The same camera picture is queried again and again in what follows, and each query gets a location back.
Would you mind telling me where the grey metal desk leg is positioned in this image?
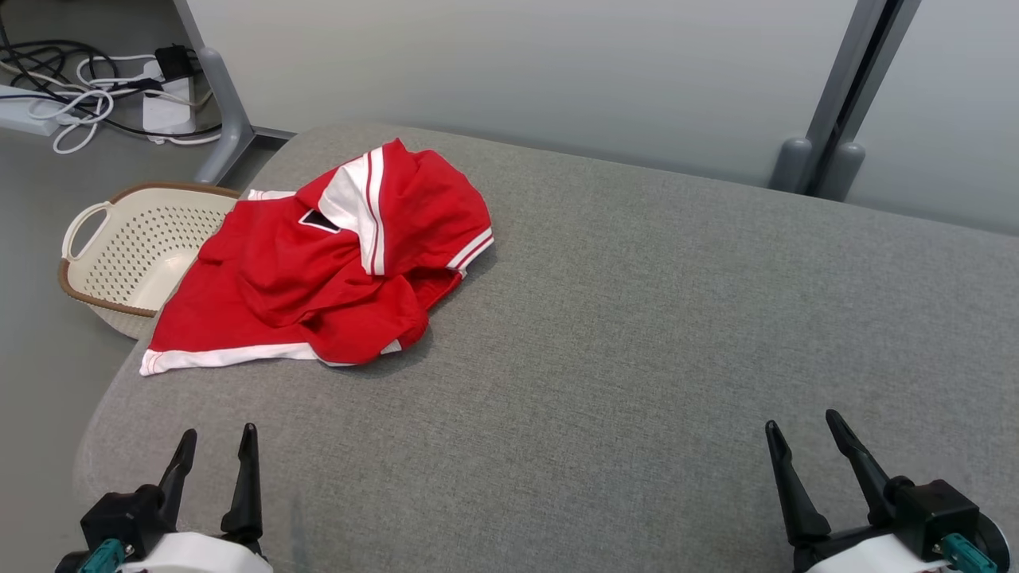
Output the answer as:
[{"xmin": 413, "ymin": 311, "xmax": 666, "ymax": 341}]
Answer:
[{"xmin": 171, "ymin": 0, "xmax": 297, "ymax": 186}]

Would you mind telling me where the red Bulls jersey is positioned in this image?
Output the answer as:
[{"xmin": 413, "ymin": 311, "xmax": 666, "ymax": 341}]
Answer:
[{"xmin": 296, "ymin": 138, "xmax": 495, "ymax": 335}]

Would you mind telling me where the red shorts white stripe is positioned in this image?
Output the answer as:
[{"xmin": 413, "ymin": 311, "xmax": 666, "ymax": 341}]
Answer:
[{"xmin": 139, "ymin": 189, "xmax": 435, "ymax": 376}]

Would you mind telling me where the grey partition post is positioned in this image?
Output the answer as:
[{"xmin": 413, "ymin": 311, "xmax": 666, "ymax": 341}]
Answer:
[
  {"xmin": 815, "ymin": 0, "xmax": 924, "ymax": 201},
  {"xmin": 769, "ymin": 0, "xmax": 905, "ymax": 193}
]

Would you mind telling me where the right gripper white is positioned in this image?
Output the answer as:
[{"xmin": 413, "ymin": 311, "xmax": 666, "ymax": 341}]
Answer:
[{"xmin": 765, "ymin": 409, "xmax": 957, "ymax": 573}]

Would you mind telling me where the cream perforated laundry basket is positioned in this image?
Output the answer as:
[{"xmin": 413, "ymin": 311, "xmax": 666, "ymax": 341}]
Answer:
[{"xmin": 58, "ymin": 181, "xmax": 240, "ymax": 340}]

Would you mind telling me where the black power adapter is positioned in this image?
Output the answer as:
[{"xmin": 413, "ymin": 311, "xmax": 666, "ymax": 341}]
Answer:
[{"xmin": 154, "ymin": 44, "xmax": 199, "ymax": 81}]

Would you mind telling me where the long white power strip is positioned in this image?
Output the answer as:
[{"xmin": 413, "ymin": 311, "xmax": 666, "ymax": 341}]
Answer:
[{"xmin": 0, "ymin": 85, "xmax": 81, "ymax": 137}]

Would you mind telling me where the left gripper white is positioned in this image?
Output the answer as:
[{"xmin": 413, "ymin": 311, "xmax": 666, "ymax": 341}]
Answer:
[{"xmin": 119, "ymin": 423, "xmax": 272, "ymax": 573}]

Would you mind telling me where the white coiled cable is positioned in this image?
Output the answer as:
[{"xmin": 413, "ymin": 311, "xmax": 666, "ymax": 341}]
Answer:
[{"xmin": 30, "ymin": 54, "xmax": 160, "ymax": 156}]

